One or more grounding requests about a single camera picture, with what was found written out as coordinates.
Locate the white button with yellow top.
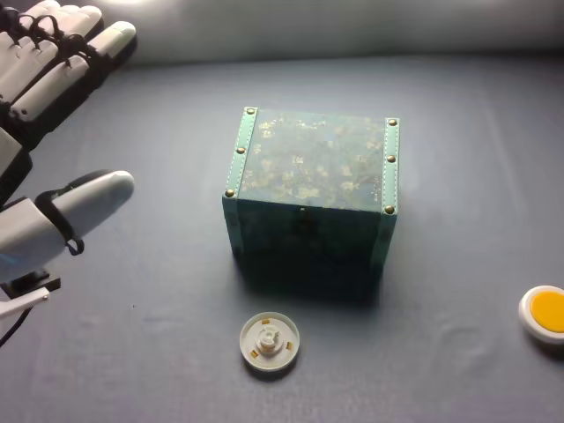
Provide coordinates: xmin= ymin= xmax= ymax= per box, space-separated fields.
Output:
xmin=518 ymin=285 xmax=564 ymax=345

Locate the white round disc base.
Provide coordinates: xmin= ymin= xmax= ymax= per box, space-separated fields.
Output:
xmin=240 ymin=311 xmax=302 ymax=375

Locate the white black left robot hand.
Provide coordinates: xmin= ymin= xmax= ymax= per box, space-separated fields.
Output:
xmin=0 ymin=0 xmax=138 ymax=284

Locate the grey table cloth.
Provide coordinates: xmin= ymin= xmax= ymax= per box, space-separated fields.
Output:
xmin=0 ymin=56 xmax=564 ymax=423

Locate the white black wrist camera mount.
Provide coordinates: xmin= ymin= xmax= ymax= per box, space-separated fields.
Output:
xmin=0 ymin=267 xmax=62 ymax=319

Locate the black camera cable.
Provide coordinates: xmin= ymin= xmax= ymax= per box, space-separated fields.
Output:
xmin=0 ymin=307 xmax=33 ymax=349

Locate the teal lidded trunk box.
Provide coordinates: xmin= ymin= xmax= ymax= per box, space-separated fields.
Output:
xmin=221 ymin=105 xmax=402 ymax=306

